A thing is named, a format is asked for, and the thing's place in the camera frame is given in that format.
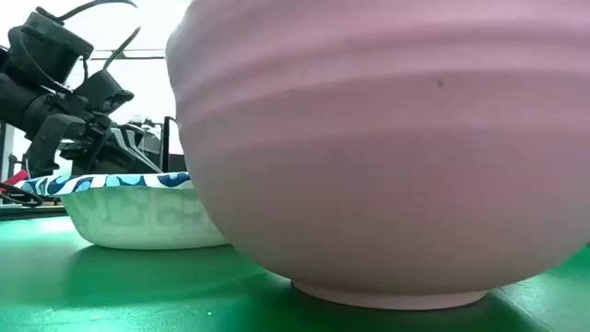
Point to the green table mat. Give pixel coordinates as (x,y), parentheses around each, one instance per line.
(92,286)

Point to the red tag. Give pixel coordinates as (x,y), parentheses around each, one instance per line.
(16,177)

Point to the black aluminium table frame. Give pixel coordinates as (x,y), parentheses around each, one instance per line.
(27,212)

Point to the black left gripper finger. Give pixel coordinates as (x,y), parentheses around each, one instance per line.
(149,138)
(131,147)

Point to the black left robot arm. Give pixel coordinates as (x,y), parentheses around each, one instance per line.
(18,101)

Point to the blue patterned paper bowl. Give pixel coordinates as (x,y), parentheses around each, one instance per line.
(138,216)

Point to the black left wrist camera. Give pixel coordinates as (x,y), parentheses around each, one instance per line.
(103,92)

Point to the reddish pink bowl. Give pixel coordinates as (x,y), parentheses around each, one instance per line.
(369,161)

